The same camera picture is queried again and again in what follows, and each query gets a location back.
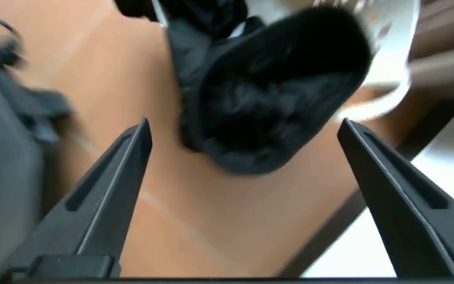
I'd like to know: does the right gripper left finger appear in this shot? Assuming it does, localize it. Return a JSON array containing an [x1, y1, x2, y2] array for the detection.
[[6, 117, 153, 278]]

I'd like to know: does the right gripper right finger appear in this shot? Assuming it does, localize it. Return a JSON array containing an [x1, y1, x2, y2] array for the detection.
[[336, 117, 454, 279]]

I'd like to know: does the white laundry basket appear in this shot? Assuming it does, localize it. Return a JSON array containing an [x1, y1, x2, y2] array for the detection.
[[151, 0, 421, 123]]

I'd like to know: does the heap of clothes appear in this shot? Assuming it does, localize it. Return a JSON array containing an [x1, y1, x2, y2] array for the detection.
[[112, 0, 374, 177]]

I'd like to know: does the brown curtain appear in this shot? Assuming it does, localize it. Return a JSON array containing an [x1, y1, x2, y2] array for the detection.
[[406, 0, 454, 99]]

